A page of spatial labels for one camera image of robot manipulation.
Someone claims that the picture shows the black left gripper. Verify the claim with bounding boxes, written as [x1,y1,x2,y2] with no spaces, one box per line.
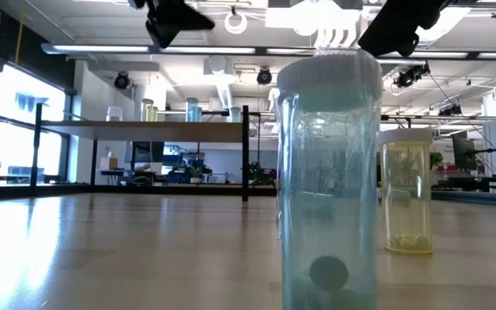
[127,0,215,49]

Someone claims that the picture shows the purple medicine bottle white cap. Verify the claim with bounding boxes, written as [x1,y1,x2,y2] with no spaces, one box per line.
[105,106,124,123]

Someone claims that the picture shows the long ceiling light strip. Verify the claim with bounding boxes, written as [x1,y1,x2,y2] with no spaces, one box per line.
[40,42,496,60]

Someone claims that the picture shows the black ceiling spotlight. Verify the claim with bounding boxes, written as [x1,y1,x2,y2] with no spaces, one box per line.
[113,71,131,90]
[256,67,273,86]

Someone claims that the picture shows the white ceiling fixture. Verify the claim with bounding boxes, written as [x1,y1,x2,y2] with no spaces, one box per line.
[264,0,370,49]

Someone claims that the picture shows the black monitor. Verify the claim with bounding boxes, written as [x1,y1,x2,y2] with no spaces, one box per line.
[447,131,485,171]
[132,140,165,164]

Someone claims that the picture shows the green background plant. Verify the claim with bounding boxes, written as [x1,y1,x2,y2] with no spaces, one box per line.
[429,150,444,173]

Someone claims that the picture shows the white coiled cable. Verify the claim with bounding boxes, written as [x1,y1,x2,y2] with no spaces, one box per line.
[224,6,249,35]

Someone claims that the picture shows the wooden shelf with black frame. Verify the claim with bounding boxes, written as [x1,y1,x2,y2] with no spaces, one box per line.
[29,102,251,202]

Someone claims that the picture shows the black aluminium rig frame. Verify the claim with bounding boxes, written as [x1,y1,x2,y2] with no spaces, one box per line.
[0,183,277,200]

